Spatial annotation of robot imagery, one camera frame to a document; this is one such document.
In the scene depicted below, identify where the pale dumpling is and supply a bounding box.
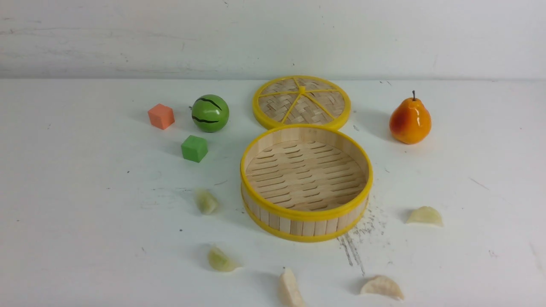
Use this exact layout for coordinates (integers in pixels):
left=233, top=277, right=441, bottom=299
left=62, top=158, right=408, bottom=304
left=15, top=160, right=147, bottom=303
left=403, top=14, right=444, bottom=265
left=195, top=189, right=220, bottom=214

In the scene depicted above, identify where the greenish dumpling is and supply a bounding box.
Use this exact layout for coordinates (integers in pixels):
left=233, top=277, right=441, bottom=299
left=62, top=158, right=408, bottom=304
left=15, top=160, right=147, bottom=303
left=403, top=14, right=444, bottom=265
left=207, top=245, right=240, bottom=272

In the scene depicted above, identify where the white dumpling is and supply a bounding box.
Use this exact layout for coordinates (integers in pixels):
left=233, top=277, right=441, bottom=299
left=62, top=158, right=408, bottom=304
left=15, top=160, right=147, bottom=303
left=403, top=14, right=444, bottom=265
left=278, top=267, right=307, bottom=307
left=406, top=206, right=444, bottom=227
left=359, top=275, right=404, bottom=301

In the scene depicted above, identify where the bamboo steamer tray yellow rim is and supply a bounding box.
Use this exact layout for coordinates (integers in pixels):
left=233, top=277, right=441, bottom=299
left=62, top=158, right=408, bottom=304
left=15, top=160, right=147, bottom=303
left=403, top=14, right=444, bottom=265
left=240, top=125, right=374, bottom=243

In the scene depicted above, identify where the woven bamboo steamer lid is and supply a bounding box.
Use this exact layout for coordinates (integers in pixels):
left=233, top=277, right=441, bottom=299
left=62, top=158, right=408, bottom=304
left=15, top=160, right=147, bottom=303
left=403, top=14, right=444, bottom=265
left=252, top=75, right=351, bottom=130

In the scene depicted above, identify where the green toy watermelon ball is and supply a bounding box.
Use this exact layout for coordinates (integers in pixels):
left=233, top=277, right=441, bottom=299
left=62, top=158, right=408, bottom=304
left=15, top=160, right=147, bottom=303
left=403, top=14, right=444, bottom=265
left=192, top=95, right=230, bottom=133

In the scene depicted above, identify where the green cube block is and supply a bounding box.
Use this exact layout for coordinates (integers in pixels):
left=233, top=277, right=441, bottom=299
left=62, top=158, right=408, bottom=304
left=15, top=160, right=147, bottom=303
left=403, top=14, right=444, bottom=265
left=181, top=135, right=208, bottom=163

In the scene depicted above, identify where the orange cube block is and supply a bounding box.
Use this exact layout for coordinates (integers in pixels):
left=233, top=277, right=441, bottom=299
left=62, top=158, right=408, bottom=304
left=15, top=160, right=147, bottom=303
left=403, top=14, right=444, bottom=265
left=148, top=104, right=175, bottom=130

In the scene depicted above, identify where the orange yellow toy pear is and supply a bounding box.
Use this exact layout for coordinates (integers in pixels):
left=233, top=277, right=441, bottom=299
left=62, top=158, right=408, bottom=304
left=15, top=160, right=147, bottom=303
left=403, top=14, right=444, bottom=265
left=389, top=90, right=432, bottom=145

